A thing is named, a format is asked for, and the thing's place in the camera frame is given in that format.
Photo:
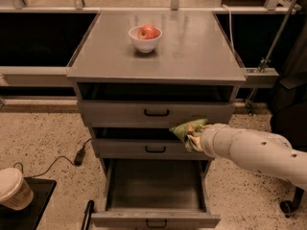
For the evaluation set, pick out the grey drawer cabinet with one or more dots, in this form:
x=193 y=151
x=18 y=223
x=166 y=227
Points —
x=192 y=50

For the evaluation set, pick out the bottom grey drawer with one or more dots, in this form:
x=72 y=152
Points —
x=155 y=195

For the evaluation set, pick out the paper coffee cup with lid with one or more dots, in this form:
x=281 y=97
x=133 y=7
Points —
x=15 y=192

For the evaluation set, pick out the black side table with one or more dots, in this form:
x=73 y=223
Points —
x=29 y=218

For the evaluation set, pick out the middle grey drawer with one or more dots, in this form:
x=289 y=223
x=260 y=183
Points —
x=141 y=143

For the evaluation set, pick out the metal diagonal rod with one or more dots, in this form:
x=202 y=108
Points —
x=264 y=61

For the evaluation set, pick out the green jalapeno chip bag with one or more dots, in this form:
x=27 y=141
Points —
x=181 y=131

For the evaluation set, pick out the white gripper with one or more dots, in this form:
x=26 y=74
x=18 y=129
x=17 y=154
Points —
x=209 y=140

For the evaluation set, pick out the white ceramic bowl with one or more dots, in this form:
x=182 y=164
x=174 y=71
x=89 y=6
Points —
x=143 y=45

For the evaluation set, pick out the black curved bar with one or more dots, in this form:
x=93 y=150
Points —
x=89 y=210

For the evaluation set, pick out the black power adapter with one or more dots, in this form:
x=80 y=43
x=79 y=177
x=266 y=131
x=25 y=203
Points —
x=79 y=157

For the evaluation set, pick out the red apple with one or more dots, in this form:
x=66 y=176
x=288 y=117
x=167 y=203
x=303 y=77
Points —
x=148 y=32

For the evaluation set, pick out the top grey drawer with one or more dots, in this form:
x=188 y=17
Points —
x=106 y=104

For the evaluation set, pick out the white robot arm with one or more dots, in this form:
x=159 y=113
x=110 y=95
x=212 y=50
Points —
x=255 y=151

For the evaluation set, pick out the black office chair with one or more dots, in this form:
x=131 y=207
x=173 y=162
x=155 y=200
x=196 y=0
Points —
x=289 y=97

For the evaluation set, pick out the grey drawer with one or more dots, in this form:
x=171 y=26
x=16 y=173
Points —
x=106 y=104
x=141 y=143
x=155 y=195

